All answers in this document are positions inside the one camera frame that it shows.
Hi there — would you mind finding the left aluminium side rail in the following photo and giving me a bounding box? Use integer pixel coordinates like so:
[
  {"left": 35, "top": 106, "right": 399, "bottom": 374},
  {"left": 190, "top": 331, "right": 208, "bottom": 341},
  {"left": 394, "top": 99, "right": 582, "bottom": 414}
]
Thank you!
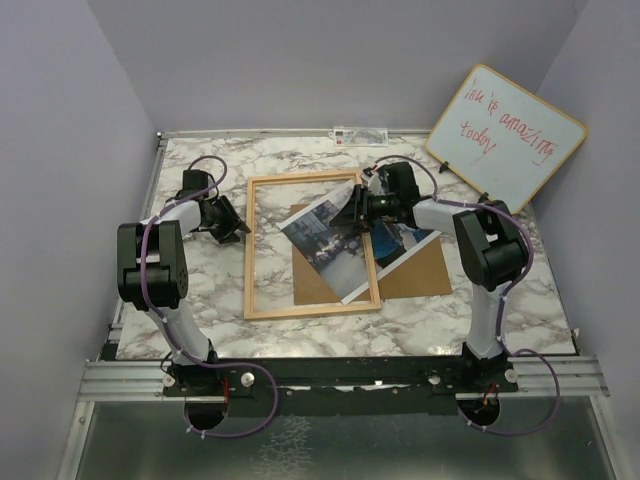
[{"left": 98, "top": 132, "right": 167, "bottom": 361}]

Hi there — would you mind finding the brown frame backing board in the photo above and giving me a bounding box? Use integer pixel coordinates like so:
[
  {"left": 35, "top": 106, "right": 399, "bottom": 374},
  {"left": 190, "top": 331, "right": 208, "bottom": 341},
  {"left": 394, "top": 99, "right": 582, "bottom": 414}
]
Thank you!
[{"left": 290, "top": 202, "right": 454, "bottom": 306}]

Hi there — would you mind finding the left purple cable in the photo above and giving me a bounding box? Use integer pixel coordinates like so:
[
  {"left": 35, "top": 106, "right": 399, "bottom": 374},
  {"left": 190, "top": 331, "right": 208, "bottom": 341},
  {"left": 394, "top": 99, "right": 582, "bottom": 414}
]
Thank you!
[{"left": 139, "top": 155, "right": 280, "bottom": 441}]

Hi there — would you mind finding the aluminium front rail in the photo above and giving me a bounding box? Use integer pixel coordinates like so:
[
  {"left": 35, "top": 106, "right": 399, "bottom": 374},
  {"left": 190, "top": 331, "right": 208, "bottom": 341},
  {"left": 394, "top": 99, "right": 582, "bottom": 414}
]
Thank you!
[{"left": 78, "top": 355, "right": 610, "bottom": 402}]

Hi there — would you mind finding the white label strip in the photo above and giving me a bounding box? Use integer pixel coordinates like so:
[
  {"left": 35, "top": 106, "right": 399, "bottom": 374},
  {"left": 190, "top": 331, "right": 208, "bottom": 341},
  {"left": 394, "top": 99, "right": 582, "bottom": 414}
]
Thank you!
[{"left": 329, "top": 127, "right": 389, "bottom": 147}]

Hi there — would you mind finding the whiteboard with red writing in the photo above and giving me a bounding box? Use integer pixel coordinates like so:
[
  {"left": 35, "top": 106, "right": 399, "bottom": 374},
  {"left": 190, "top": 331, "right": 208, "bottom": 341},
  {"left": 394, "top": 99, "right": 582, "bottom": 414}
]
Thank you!
[{"left": 425, "top": 64, "right": 588, "bottom": 213}]

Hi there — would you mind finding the black mounting bar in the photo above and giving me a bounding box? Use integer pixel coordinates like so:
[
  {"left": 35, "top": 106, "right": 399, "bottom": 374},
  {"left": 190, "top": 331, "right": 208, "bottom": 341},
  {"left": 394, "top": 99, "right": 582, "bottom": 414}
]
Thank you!
[{"left": 163, "top": 355, "right": 518, "bottom": 417}]

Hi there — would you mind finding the colour photo print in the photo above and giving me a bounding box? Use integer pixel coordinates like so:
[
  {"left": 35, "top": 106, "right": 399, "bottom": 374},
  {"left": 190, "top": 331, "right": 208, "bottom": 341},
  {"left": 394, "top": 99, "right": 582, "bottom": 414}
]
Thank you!
[{"left": 278, "top": 187, "right": 442, "bottom": 307}]

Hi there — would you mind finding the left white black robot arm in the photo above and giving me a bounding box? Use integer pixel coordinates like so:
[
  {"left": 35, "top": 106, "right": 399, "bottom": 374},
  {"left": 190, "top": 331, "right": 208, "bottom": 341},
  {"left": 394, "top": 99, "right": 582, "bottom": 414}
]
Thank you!
[{"left": 116, "top": 169, "right": 250, "bottom": 395}]

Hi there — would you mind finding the light wooden picture frame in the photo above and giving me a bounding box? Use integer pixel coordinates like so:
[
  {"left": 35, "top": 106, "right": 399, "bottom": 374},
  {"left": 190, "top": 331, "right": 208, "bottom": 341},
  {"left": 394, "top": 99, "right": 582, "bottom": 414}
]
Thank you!
[{"left": 244, "top": 169, "right": 382, "bottom": 321}]

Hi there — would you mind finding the clear frame glass pane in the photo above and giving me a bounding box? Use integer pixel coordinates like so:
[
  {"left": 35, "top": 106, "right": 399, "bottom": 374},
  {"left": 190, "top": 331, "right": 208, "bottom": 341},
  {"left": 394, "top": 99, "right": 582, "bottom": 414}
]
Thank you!
[{"left": 254, "top": 180, "right": 370, "bottom": 309}]

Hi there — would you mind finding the purple cable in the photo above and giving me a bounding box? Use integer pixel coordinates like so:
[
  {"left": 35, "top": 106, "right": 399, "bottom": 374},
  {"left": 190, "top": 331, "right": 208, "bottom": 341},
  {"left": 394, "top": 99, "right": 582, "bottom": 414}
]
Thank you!
[
  {"left": 139, "top": 155, "right": 280, "bottom": 441},
  {"left": 367, "top": 154, "right": 561, "bottom": 435}
]

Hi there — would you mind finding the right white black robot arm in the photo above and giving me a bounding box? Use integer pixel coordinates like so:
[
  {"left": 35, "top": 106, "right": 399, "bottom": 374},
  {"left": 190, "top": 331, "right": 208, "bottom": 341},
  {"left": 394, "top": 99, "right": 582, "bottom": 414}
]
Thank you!
[{"left": 330, "top": 155, "right": 534, "bottom": 391}]

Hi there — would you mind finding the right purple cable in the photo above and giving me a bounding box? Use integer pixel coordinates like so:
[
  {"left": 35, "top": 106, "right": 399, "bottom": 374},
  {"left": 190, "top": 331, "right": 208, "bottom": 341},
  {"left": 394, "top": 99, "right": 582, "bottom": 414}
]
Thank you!
[{"left": 367, "top": 154, "right": 561, "bottom": 435}]

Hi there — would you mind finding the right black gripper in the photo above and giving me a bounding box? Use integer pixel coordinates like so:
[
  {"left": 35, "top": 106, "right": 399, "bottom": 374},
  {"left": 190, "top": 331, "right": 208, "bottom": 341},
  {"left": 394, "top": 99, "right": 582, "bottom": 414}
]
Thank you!
[{"left": 330, "top": 185, "right": 399, "bottom": 234}]

